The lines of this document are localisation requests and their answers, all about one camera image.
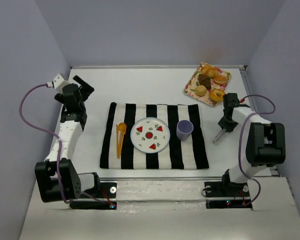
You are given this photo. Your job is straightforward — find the orange plastic fork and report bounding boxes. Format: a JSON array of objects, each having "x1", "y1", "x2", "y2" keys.
[{"x1": 116, "y1": 122, "x2": 122, "y2": 159}]

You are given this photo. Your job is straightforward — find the purple cup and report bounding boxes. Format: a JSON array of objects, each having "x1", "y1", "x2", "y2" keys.
[{"x1": 176, "y1": 120, "x2": 194, "y2": 141}]

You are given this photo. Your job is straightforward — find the floral square tray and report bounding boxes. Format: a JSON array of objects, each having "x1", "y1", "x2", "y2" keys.
[{"x1": 183, "y1": 62, "x2": 232, "y2": 107}]

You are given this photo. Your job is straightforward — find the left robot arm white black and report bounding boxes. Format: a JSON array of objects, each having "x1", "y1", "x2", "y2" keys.
[{"x1": 34, "y1": 74, "x2": 101, "y2": 204}]

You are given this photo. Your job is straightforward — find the glazed ring donut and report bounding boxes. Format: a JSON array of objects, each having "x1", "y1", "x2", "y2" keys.
[{"x1": 209, "y1": 88, "x2": 226, "y2": 103}]

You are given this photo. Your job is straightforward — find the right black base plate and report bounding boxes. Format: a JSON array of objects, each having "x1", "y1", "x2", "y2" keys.
[{"x1": 201, "y1": 181, "x2": 253, "y2": 209}]

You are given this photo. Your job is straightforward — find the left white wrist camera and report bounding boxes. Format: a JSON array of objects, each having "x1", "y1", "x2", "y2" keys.
[{"x1": 46, "y1": 73, "x2": 70, "y2": 94}]

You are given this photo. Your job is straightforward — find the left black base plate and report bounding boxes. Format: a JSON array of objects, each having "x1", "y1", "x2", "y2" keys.
[{"x1": 69, "y1": 181, "x2": 118, "y2": 210}]

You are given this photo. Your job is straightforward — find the small round muffin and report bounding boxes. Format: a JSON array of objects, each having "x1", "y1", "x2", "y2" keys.
[{"x1": 195, "y1": 85, "x2": 207, "y2": 97}]

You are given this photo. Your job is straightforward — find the watermelon pattern white plate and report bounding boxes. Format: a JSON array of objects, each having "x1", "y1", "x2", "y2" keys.
[{"x1": 130, "y1": 117, "x2": 171, "y2": 154}]

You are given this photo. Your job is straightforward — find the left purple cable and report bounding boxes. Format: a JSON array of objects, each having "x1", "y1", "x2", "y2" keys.
[{"x1": 19, "y1": 83, "x2": 111, "y2": 205}]

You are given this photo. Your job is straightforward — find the golden bread roll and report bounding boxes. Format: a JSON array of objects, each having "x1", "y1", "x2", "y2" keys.
[{"x1": 200, "y1": 64, "x2": 219, "y2": 79}]

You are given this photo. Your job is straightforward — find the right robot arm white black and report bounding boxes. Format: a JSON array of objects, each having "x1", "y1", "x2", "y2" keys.
[{"x1": 213, "y1": 93, "x2": 286, "y2": 190}]

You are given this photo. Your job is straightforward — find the orange plastic spoon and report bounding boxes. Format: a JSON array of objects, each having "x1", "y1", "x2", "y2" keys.
[{"x1": 119, "y1": 122, "x2": 127, "y2": 158}]

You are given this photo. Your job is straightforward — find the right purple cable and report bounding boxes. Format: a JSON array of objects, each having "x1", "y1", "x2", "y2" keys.
[{"x1": 229, "y1": 94, "x2": 277, "y2": 207}]

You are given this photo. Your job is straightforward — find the cream sandwich bun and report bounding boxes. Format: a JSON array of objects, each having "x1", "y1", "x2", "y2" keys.
[{"x1": 213, "y1": 75, "x2": 229, "y2": 85}]

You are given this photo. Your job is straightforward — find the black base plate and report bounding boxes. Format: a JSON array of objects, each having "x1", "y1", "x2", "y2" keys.
[
  {"x1": 69, "y1": 181, "x2": 118, "y2": 210},
  {"x1": 201, "y1": 181, "x2": 253, "y2": 209}
]

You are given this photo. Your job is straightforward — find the metal tongs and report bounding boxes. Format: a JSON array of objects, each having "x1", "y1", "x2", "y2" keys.
[{"x1": 212, "y1": 128, "x2": 227, "y2": 144}]

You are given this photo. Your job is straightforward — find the purple cable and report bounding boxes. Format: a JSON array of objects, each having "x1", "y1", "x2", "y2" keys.
[
  {"x1": 19, "y1": 83, "x2": 111, "y2": 205},
  {"x1": 229, "y1": 94, "x2": 277, "y2": 207}
]

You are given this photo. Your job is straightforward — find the black white striped cloth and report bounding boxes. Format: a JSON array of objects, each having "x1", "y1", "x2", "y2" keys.
[{"x1": 99, "y1": 102, "x2": 209, "y2": 170}]

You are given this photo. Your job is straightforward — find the chocolate pastry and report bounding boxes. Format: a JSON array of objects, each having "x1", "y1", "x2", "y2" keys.
[{"x1": 197, "y1": 74, "x2": 212, "y2": 90}]

